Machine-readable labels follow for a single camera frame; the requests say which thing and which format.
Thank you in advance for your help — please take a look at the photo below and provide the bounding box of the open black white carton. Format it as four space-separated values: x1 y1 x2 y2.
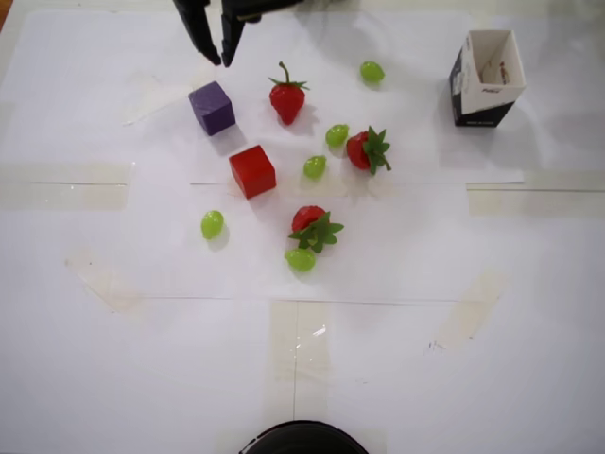
448 29 527 129

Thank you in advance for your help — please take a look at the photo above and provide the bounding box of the white paper sheet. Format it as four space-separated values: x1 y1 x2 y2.
188 9 527 185

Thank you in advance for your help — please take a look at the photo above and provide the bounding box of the green grape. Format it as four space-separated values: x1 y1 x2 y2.
284 247 317 273
302 154 328 181
359 61 386 85
200 209 225 240
324 123 351 148

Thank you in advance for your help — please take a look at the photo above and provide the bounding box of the strawberry with long stem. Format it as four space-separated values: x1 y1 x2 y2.
268 61 311 127

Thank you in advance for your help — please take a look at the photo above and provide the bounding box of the strawberry with wide leaf crown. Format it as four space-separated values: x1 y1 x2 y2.
346 125 393 177

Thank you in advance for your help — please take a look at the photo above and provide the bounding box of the purple cube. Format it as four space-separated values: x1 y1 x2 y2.
188 80 236 137

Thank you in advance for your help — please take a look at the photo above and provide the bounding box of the strawberry with curled stem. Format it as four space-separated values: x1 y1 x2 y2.
287 205 345 254

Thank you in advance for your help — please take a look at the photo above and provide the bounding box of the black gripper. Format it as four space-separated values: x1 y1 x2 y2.
171 0 303 68

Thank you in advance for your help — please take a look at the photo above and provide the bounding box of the red cube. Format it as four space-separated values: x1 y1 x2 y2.
228 144 277 201

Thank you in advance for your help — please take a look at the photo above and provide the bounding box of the black round dome object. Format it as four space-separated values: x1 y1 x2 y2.
239 419 371 454

